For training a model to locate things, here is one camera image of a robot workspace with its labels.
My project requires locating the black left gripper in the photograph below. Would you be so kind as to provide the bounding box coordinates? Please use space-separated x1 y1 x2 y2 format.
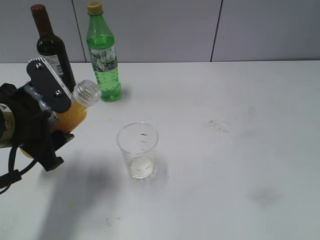
0 83 75 172

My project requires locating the NFC orange juice bottle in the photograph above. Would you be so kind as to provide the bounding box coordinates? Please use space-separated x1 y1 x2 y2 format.
20 79 103 159

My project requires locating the transparent plastic cup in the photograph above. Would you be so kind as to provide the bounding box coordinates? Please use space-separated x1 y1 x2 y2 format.
116 122 159 180

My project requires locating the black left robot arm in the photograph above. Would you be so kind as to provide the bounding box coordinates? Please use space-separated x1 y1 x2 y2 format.
0 82 74 172

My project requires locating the dark red wine bottle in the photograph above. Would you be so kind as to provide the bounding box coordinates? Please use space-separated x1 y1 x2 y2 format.
30 4 76 92

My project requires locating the green plastic soda bottle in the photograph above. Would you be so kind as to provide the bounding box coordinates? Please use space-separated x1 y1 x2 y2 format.
86 1 122 102

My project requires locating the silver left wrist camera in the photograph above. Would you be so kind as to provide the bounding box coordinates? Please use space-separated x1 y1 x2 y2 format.
26 57 73 113

